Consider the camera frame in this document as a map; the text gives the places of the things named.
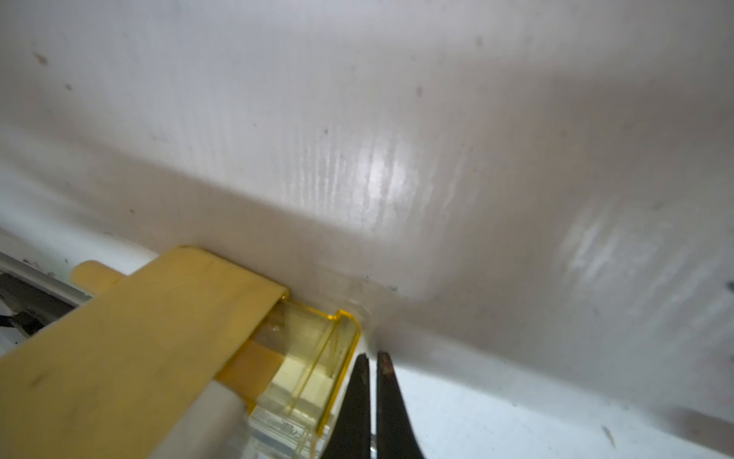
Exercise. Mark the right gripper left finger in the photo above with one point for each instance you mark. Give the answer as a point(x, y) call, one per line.
point(351, 436)

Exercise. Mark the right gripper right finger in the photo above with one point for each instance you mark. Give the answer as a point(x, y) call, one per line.
point(395, 435)

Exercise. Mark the yellow tray bottom row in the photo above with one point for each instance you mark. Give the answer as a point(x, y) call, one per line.
point(289, 374)

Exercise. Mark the aluminium front rail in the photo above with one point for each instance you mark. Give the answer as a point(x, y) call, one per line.
point(34, 299)

